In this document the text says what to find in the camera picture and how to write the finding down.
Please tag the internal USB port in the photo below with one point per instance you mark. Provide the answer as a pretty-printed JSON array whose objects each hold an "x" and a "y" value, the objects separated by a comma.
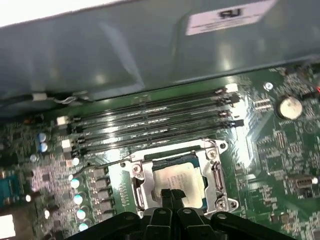
[{"x": 303, "y": 182}]

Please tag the metal socket cover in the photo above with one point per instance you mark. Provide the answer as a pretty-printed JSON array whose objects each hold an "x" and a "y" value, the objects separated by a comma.
[{"x": 207, "y": 175}]

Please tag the green motherboard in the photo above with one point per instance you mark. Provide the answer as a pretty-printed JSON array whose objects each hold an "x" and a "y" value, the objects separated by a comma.
[{"x": 275, "y": 155}]

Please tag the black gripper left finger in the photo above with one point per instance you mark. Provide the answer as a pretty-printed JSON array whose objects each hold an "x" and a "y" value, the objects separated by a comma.
[{"x": 160, "y": 225}]

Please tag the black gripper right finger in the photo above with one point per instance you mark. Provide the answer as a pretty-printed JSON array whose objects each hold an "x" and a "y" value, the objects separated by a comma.
[{"x": 192, "y": 225}]

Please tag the round silver capacitor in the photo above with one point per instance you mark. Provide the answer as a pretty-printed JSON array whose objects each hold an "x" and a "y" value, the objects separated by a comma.
[
  {"x": 81, "y": 214},
  {"x": 75, "y": 161},
  {"x": 75, "y": 183},
  {"x": 78, "y": 199},
  {"x": 83, "y": 227}
]

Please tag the black RAM slot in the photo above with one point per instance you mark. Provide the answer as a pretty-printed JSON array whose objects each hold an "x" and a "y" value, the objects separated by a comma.
[
  {"x": 147, "y": 116},
  {"x": 147, "y": 128},
  {"x": 147, "y": 106},
  {"x": 147, "y": 139}
]

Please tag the blue board connector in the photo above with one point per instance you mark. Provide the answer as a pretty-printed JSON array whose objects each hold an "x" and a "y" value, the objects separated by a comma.
[{"x": 10, "y": 190}]

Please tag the round coin battery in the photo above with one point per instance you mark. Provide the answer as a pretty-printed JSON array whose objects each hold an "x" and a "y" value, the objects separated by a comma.
[{"x": 290, "y": 107}]

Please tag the CPU socket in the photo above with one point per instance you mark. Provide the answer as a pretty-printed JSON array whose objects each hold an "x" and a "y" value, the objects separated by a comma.
[{"x": 222, "y": 202}]

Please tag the black grey PC case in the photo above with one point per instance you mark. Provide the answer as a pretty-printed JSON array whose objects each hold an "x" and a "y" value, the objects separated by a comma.
[{"x": 100, "y": 50}]

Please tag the white case label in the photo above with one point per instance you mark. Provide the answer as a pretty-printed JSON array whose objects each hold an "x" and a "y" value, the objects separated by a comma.
[{"x": 225, "y": 17}]

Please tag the blue capacitor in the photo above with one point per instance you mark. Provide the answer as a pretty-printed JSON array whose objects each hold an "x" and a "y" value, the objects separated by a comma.
[
  {"x": 42, "y": 137},
  {"x": 43, "y": 147}
]

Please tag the silver CPU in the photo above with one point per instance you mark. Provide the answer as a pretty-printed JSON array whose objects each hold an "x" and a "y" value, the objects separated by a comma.
[{"x": 180, "y": 177}]

